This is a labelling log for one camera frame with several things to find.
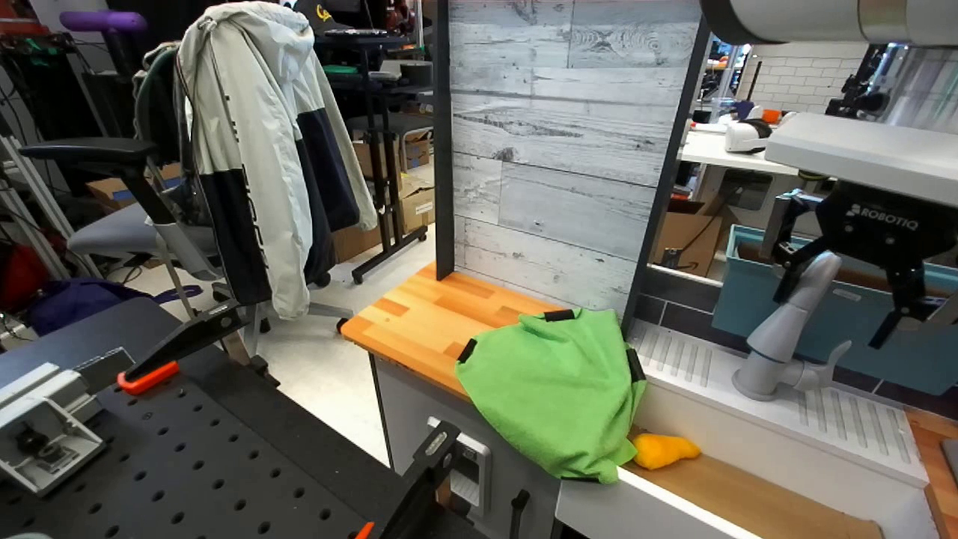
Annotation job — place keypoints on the black orange clamp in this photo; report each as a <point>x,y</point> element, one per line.
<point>167,359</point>

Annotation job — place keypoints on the green cloth bag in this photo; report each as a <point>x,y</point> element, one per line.
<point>557,388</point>

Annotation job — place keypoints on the cardboard box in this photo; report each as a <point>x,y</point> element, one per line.
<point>686,241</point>

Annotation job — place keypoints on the yellow sponge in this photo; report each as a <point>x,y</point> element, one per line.
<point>664,449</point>

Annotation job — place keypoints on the white and navy jacket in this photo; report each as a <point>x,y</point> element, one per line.
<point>271,151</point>

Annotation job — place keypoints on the white kitchen cabinet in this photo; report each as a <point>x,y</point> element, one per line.
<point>502,491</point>

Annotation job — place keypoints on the black perforated workbench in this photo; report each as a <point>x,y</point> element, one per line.
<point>219,452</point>

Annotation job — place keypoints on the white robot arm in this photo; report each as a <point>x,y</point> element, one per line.
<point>899,160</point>

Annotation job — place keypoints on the grey wood backsplash panel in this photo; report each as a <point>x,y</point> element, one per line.
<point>565,114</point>

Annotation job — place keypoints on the silver metal bracket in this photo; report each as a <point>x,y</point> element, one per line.
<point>47,419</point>

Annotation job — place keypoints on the white background table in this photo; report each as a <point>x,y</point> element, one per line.
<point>728,144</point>

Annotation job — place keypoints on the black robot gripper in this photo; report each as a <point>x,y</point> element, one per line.
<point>872,226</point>

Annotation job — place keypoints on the grey tap faucet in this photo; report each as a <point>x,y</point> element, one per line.
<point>773,343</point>

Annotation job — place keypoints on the grey office chair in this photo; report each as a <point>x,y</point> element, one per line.
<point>167,214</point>

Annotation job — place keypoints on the teal plastic bin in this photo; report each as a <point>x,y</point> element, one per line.
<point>918,358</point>

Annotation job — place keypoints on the background black robot arm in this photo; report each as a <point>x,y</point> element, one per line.
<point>869,76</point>

